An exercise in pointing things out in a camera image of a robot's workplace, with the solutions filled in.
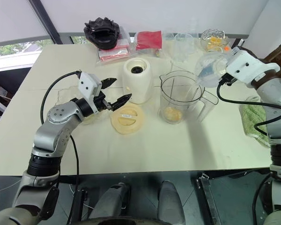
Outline dark rounded robot leg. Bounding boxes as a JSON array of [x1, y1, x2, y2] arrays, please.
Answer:
[[88, 182, 132, 221], [157, 180, 186, 221]]

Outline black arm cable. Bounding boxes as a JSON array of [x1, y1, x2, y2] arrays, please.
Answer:
[[40, 70, 82, 188], [216, 79, 273, 142]]

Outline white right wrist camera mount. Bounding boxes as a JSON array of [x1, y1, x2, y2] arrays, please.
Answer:
[[225, 46, 281, 89]]

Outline green cloth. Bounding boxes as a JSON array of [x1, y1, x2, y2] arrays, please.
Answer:
[[239, 102, 272, 148]]

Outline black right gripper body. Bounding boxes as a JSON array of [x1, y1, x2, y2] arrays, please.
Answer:
[[220, 73, 237, 86]]

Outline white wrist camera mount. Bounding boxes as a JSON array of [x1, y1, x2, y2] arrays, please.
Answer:
[[225, 46, 281, 89], [77, 72, 103, 113]]

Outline clear plastic container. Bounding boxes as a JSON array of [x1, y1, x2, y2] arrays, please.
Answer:
[[170, 32, 199, 63]]

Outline clear blender jar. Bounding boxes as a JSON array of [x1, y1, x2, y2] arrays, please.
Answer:
[[157, 70, 219, 125]]

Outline clear bag with red contents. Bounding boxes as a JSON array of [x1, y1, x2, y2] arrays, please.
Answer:
[[133, 30, 164, 57]]

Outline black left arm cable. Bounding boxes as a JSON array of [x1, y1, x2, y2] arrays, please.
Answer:
[[40, 70, 82, 188]]

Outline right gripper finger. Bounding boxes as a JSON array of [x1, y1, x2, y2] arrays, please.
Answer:
[[199, 63, 220, 77]]

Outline cream blender lid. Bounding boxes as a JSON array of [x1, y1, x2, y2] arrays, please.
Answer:
[[110, 104, 146, 135]]

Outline yellow food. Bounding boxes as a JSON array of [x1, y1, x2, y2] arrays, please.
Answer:
[[163, 106, 184, 124]]

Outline clear plastic bag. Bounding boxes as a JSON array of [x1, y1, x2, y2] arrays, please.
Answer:
[[194, 52, 229, 88]]

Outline clear bag with red-white packs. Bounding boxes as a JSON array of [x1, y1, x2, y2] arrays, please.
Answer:
[[95, 34, 132, 68]]

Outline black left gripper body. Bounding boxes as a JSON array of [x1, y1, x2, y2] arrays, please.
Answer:
[[93, 90, 113, 113]]

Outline bag with orange fruit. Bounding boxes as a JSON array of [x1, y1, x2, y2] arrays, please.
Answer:
[[200, 28, 230, 52]]

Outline black table leg bracket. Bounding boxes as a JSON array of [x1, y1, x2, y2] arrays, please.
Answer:
[[71, 187, 89, 221], [196, 172, 223, 225]]

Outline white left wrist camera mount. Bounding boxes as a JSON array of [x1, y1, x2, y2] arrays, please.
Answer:
[[77, 72, 103, 113]]

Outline orange pieces in wrapped bowl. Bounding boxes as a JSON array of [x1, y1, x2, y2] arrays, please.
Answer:
[[207, 37, 223, 50]]

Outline crumpled black bag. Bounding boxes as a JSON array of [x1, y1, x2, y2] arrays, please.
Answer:
[[83, 16, 120, 51]]

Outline cream blender base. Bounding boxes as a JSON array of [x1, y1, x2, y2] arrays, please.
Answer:
[[123, 58, 154, 105]]

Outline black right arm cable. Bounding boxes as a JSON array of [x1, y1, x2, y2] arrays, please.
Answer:
[[216, 79, 273, 142]]

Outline black window frame bar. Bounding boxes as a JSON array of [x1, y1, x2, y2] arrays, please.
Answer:
[[28, 0, 63, 44]]

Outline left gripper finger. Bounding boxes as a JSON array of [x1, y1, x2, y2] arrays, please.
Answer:
[[110, 93, 133, 111], [100, 77, 118, 90]]

